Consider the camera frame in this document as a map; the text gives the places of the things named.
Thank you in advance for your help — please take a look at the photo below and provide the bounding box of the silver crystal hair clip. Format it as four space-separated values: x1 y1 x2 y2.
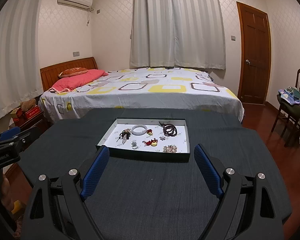
122 132 130 145

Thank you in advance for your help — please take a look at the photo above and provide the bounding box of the dark braided cord bracelet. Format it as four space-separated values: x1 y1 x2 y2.
116 128 132 143

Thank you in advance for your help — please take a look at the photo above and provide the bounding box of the large pearl flower brooch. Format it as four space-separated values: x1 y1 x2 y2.
162 145 178 153

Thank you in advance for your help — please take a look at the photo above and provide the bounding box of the dark red bead bracelet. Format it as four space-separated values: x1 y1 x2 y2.
159 121 178 138

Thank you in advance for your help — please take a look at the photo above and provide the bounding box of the white jade bangle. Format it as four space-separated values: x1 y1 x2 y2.
131 125 148 136

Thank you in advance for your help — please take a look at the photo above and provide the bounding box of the red knot gold ingot charm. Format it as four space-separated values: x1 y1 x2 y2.
142 138 158 147

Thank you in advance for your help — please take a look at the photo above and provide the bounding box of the red knot gold flower charm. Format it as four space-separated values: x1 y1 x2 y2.
146 129 153 135

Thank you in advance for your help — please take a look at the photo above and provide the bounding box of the person left hand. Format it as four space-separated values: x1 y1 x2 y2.
0 169 14 216

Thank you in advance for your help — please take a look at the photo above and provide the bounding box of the wooden nightstand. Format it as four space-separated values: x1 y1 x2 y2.
12 109 51 140

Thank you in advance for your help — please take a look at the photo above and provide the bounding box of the red gift box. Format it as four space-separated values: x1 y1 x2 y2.
13 105 42 126

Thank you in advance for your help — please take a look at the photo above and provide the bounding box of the brown plush toy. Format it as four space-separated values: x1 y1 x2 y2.
20 98 37 112

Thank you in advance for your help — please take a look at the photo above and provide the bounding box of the dark grey table cloth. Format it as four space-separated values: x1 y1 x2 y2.
19 108 292 239

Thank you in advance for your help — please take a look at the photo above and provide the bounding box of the left side white curtain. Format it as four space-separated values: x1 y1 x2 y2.
0 0 43 119

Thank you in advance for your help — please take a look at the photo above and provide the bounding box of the green tray white lining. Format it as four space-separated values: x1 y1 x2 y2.
96 118 191 163

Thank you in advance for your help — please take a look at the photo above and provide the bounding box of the wooden headboard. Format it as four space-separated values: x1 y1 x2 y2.
39 56 99 93

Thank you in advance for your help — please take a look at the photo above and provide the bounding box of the pink pillow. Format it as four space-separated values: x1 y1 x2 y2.
48 69 108 93

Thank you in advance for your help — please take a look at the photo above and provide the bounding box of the orange cushion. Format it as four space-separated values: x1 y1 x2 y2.
58 67 88 79

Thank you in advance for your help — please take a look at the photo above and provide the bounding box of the bed with patterned sheet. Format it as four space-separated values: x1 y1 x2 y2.
38 67 244 122

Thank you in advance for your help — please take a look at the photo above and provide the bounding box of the clothes pile on chair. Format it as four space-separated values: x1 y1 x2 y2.
277 87 300 120

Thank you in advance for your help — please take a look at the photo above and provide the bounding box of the dark wooden chair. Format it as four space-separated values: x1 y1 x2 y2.
271 69 300 147

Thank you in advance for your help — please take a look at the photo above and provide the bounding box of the brown wooden door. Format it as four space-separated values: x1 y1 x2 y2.
237 2 271 105

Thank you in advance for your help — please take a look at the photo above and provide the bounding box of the grey window curtain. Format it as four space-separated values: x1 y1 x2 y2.
130 0 226 70

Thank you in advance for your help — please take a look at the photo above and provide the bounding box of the wall socket above headboard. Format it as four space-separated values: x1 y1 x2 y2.
73 51 79 57

